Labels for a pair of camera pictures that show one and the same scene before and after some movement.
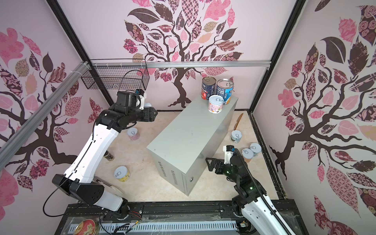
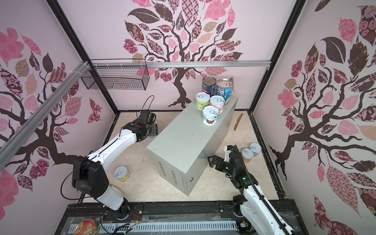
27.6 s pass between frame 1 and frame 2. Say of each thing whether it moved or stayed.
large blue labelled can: stayed
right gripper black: stayed
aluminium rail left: stayed
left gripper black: moved
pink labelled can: stayed
